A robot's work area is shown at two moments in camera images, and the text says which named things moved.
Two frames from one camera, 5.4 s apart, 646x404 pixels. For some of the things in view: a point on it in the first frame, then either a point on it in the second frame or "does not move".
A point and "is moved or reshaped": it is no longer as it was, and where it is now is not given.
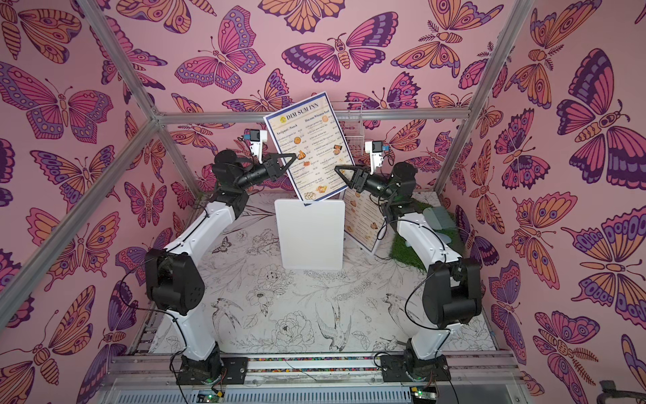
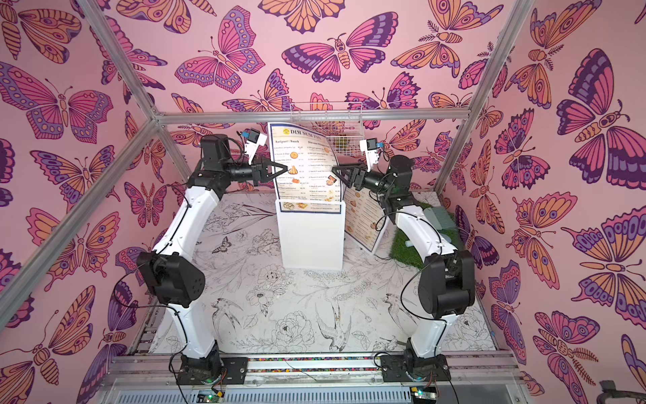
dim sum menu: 310,131 is moved or reshaped
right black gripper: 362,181 does not move
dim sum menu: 363,217 does not move
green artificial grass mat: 400,251 does not move
